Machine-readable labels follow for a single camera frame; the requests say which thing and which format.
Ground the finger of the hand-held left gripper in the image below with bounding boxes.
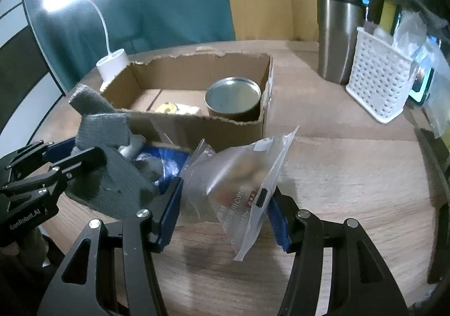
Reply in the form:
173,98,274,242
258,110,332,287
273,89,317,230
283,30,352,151
0,146,107,205
5,138,77,180

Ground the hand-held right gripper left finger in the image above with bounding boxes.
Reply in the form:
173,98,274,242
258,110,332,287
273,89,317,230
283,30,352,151
37,177,184,316

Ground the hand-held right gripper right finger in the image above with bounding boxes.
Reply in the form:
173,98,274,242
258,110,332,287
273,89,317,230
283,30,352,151
262,186,410,316

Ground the light grey knitted sock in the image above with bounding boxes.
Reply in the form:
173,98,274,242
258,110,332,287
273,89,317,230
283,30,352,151
68,84,147,159

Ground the clear zip bag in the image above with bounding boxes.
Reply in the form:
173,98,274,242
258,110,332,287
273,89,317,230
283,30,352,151
180,126,300,262

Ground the blue plastic bag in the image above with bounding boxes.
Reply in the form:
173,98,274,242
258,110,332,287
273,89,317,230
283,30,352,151
135,146,191,194

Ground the cardboard box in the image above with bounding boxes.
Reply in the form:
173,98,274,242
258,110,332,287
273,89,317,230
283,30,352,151
100,52,275,154

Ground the white desk lamp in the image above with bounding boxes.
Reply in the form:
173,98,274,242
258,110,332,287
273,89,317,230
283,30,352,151
41,0,129,92

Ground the yellow packet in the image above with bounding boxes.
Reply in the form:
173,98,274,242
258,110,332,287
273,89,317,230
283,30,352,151
155,102,201,116

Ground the round metal tin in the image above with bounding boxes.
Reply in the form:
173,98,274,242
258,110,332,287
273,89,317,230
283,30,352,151
205,77,262,123

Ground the white plastic basket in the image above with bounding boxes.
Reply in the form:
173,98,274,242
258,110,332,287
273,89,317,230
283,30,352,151
345,26,428,124

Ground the stainless steel tumbler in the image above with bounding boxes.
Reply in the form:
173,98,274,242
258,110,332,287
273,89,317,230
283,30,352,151
316,0,370,85

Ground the smartphone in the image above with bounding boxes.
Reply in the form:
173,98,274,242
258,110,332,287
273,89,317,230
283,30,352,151
407,37,443,106

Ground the clear plastic wrapper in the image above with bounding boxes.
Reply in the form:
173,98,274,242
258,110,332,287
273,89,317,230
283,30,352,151
390,10,429,58

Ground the yellow sponge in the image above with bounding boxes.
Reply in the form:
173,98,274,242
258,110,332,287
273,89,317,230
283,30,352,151
367,0,402,37

